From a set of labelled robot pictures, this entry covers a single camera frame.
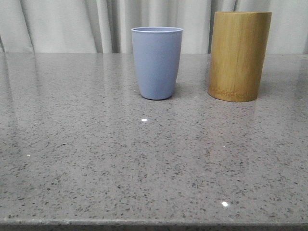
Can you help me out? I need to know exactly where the blue plastic cup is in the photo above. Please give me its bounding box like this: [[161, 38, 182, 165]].
[[131, 27, 183, 100]]

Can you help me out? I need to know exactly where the bamboo cylinder holder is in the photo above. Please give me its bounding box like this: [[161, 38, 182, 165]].
[[208, 12, 272, 102]]

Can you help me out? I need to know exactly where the grey curtain backdrop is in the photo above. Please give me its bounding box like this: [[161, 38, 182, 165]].
[[0, 0, 308, 54]]

